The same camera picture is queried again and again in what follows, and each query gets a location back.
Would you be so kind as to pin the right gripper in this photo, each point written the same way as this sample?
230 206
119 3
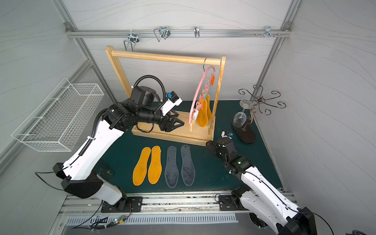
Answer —
212 146

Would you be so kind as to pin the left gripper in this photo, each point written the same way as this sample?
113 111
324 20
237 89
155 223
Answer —
164 120

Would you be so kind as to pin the yellow insole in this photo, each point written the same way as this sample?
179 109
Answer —
140 170
209 113
155 168
202 118

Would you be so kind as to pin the dark grey insole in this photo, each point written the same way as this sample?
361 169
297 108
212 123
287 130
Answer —
188 169

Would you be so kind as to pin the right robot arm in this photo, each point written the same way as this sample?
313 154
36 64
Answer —
259 196

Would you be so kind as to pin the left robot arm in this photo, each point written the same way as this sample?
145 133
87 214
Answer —
110 124

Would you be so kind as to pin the white clothes peg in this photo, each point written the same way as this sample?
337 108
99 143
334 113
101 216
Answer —
195 114

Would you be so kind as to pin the metal glass holder stand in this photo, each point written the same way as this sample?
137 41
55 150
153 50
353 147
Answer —
246 133

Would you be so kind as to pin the wine glass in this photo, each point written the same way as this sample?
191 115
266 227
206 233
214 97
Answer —
241 118

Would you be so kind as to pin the metal hook clip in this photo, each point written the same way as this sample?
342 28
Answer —
196 32
162 32
267 33
131 41

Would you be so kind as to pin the clear plastic cup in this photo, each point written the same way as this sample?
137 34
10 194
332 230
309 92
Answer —
105 173

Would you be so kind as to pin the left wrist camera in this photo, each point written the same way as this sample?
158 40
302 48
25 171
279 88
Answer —
172 100

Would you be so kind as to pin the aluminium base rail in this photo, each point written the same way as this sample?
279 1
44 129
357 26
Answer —
179 202

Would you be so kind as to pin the white wire basket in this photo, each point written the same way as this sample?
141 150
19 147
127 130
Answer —
58 122

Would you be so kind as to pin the aluminium top rail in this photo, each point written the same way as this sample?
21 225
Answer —
175 33

